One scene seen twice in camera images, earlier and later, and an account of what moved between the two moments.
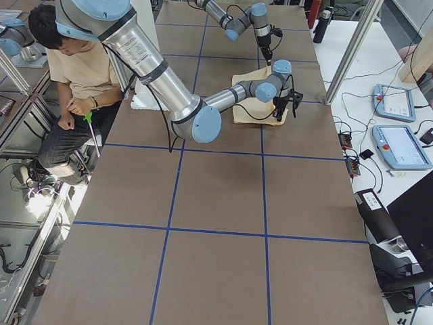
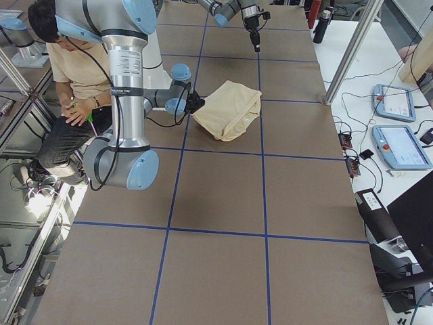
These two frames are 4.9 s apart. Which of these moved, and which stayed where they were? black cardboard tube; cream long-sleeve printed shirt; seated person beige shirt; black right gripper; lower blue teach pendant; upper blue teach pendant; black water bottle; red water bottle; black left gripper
Moved: black left gripper; cream long-sleeve printed shirt; black right gripper
Stayed: black cardboard tube; lower blue teach pendant; upper blue teach pendant; seated person beige shirt; black water bottle; red water bottle
